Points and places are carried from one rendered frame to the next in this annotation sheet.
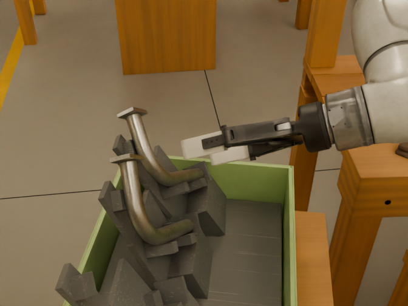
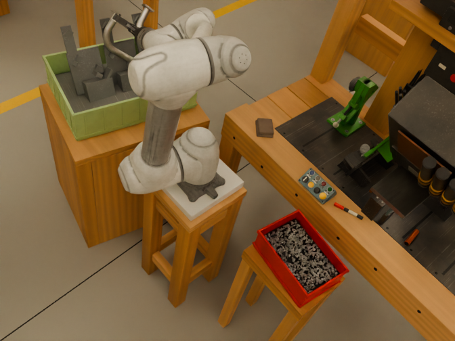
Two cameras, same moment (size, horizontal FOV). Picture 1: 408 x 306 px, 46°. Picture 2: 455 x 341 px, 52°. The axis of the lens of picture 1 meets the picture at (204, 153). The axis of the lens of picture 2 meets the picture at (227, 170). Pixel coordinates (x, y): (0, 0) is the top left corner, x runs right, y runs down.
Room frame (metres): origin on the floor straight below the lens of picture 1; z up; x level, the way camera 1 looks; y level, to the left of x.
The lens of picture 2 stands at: (-0.23, -1.50, 2.44)
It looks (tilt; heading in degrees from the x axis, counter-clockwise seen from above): 51 degrees down; 41
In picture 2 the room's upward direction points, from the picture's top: 15 degrees clockwise
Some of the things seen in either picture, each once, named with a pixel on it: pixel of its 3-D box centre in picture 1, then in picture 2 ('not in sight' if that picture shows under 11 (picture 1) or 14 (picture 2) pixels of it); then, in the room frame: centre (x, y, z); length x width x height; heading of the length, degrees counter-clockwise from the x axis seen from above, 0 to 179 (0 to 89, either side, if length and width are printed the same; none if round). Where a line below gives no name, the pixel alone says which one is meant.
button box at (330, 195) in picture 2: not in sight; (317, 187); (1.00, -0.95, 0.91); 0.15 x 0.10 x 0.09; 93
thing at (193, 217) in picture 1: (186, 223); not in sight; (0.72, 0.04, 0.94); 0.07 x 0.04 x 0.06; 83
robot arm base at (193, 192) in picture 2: not in sight; (200, 177); (0.58, -0.65, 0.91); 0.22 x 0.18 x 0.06; 91
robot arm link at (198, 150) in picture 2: not in sight; (196, 153); (0.57, -0.63, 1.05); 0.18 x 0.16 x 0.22; 170
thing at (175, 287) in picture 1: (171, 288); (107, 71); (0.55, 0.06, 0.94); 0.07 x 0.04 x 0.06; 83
